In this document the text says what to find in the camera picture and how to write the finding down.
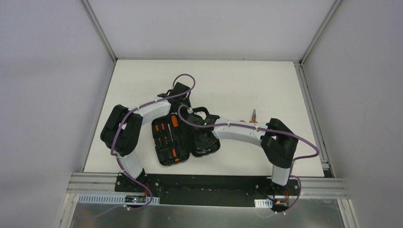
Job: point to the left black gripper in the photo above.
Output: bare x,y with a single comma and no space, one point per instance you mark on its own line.
185,102

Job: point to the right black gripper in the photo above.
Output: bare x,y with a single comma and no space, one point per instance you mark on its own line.
203,146

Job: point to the black plastic tool case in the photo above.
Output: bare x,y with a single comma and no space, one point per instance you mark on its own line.
183,148

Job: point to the large orange black screwdriver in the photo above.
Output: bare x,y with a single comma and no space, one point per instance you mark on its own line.
174,128

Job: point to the orange handled pliers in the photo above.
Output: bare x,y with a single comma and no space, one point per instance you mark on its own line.
253,117

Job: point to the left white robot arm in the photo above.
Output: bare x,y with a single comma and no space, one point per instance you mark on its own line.
122,129

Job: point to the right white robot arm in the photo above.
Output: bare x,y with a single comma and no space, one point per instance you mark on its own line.
276,140

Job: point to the flat screwdriver in case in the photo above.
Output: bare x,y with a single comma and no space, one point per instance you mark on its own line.
175,156

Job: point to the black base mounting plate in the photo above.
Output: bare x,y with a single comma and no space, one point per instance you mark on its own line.
207,190

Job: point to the right white cable duct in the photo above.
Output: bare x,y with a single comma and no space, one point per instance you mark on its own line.
263,203

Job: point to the white cable duct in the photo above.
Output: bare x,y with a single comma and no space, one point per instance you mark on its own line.
263,203
117,199

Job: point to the left white cable duct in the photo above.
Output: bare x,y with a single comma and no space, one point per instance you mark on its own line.
117,199

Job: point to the aluminium frame rail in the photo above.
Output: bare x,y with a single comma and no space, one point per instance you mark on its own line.
312,188

